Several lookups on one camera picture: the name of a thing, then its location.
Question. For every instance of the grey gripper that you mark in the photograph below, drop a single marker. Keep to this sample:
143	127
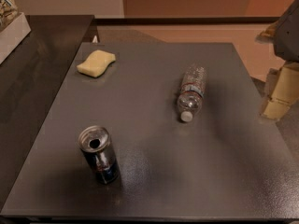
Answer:
288	36

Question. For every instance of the red bull can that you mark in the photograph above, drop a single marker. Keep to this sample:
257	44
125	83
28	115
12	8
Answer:
96	145

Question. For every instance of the clear plastic water bottle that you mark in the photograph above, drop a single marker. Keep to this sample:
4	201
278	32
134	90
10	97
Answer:
192	91

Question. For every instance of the yellow sponge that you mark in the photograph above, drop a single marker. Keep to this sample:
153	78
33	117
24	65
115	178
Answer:
96	64

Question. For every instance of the dark side table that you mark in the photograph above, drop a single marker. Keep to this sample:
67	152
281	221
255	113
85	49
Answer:
30	78

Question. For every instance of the white box with snacks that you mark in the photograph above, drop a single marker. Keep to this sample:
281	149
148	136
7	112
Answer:
14	27

